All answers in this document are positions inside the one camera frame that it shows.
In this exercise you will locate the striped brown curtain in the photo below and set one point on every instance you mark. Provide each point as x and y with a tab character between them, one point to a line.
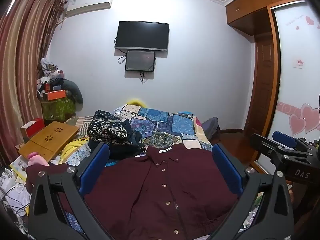
22	67

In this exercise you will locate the yellow blanket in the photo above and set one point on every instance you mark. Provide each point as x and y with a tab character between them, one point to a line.
71	148

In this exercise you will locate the red white door sticker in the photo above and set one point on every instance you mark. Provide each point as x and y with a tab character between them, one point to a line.
299	63

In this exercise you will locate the grey plush pillow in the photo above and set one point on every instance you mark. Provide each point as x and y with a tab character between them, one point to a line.
73	90

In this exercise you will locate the white air conditioner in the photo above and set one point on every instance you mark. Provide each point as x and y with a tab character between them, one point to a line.
90	3

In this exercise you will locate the pile of bags and cloths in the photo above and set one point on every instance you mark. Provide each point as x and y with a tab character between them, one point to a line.
51	76

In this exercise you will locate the pink plush toy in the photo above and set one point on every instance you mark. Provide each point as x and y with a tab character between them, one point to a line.
37	160

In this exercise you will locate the dark navy garment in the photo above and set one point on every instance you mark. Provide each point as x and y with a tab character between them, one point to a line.
130	136

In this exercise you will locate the small black wall monitor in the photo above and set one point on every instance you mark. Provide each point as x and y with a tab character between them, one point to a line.
140	60

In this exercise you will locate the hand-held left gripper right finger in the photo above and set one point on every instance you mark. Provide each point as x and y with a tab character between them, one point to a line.
225	165

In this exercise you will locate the brown wooden door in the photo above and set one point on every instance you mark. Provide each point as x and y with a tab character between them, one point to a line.
261	85

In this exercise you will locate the orange box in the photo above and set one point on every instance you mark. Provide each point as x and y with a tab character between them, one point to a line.
56	95

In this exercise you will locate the red white box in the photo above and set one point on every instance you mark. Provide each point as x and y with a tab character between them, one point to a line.
32	127

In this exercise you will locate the green patterned storage bin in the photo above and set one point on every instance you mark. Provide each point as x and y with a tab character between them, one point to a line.
57	108

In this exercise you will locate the striped bed sheet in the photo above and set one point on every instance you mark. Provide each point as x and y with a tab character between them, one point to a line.
81	123

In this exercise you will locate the yellow round object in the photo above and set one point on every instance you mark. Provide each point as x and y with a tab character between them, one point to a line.
136	102

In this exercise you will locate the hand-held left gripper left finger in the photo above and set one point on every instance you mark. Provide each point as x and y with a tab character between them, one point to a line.
96	165

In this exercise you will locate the wooden folding lap desk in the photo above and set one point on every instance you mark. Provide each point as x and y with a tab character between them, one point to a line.
47	140

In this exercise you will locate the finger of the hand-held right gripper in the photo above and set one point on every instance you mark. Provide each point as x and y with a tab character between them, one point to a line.
285	138
265	147

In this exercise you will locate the maroon button-up shirt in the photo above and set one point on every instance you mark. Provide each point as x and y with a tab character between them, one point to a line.
150	192

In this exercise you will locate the black wall television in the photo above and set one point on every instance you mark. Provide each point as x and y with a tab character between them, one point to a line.
142	35

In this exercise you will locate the grey purple backpack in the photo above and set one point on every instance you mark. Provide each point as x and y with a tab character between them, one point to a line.
211	127

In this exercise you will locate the blue patchwork quilt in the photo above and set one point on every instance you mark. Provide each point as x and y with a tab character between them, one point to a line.
160	122

